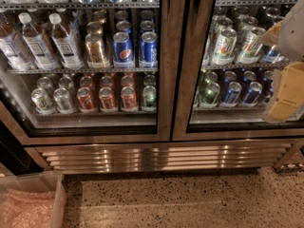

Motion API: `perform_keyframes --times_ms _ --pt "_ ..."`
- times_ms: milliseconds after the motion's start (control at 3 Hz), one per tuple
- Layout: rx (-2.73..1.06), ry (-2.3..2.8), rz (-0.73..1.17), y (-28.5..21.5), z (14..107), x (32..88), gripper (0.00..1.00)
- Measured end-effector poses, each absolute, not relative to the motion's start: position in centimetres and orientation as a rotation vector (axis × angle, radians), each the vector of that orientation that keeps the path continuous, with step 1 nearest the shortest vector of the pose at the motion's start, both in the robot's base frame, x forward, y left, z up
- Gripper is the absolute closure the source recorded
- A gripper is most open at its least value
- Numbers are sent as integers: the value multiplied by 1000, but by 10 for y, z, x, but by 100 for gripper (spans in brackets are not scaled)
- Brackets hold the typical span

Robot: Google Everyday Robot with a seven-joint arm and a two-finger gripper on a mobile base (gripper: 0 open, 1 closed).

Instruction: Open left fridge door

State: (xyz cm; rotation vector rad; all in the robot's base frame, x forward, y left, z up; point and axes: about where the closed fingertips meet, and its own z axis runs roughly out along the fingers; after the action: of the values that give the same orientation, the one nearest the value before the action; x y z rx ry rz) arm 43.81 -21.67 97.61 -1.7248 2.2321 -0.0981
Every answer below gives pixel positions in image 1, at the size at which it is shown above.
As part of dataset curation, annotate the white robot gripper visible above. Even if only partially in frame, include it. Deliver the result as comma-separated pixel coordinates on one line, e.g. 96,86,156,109
261,0,304,124

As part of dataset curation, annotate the glass fridge door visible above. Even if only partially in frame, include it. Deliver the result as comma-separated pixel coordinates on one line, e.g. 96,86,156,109
173,0,304,142
0,0,186,146

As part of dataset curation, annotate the green can right door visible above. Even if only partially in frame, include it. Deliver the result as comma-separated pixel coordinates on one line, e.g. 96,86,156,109
199,82,220,108

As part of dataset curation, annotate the green can door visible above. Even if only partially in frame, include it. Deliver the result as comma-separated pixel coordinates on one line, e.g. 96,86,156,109
199,82,220,108
142,85,157,111

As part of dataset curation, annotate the steel fridge bottom grille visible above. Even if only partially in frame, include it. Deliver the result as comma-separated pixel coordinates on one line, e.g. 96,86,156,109
26,138,303,175

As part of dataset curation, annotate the green can left door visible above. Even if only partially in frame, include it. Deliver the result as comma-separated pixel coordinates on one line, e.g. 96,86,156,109
142,85,157,111

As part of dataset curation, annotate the silver blue tall can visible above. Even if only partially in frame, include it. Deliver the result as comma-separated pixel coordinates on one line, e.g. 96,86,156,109
262,45,281,64

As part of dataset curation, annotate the white green can right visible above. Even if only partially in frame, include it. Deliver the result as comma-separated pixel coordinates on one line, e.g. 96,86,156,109
236,27,266,65

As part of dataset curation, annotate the white green can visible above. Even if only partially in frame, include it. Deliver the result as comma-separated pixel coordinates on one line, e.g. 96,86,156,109
212,28,238,66
236,27,266,65

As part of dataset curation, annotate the blue can lower middle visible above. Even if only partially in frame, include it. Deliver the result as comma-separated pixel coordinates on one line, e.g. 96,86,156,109
241,82,263,106

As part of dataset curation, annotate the blue can lower left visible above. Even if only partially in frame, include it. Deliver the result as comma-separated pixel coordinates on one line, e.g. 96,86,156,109
220,82,242,107

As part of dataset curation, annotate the white green can left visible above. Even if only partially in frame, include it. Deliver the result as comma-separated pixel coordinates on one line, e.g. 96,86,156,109
212,28,238,66

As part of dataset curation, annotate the front pepsi can right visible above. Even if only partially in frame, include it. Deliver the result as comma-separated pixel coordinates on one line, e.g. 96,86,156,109
139,31,158,67

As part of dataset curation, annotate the pepsi can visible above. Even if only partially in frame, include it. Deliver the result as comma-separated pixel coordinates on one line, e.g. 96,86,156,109
139,31,158,67
113,32,135,68

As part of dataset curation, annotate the red can right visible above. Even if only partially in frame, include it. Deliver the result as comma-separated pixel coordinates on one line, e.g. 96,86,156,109
121,86,138,112

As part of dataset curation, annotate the red can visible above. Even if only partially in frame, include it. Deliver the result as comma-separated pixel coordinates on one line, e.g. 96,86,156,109
99,87,118,112
77,87,97,113
121,86,138,112

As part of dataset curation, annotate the front pepsi can left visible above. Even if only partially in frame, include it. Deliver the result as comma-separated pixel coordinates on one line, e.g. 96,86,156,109
113,32,135,68

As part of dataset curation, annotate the red can middle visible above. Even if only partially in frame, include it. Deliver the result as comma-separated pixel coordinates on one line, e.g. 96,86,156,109
99,87,118,112

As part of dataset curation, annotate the gold front can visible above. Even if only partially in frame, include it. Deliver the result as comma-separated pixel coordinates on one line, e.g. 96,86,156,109
85,33,110,68

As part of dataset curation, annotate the red can left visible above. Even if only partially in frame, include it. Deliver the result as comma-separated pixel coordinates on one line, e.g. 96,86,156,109
77,87,97,113

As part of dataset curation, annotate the tea bottle white cap right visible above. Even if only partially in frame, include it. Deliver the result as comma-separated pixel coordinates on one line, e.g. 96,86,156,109
48,13,84,69

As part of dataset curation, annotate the tea bottle white cap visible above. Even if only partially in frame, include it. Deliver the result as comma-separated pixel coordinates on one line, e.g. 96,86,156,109
48,13,84,69
18,12,59,70

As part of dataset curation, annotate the silver can far left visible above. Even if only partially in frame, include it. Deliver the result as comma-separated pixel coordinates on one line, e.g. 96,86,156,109
31,87,55,115

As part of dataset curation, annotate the tea bottle white cap middle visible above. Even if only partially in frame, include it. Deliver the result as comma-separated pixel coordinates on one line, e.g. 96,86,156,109
18,12,59,70

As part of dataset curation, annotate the tea bottle far left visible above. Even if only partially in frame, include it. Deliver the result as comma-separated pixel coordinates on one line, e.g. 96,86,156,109
0,13,35,71

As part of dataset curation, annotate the clear plastic bin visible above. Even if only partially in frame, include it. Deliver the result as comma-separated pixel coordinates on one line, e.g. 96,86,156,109
0,171,67,228

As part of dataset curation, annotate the pink bubble wrap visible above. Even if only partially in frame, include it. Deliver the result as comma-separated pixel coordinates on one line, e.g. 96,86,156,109
0,189,56,228

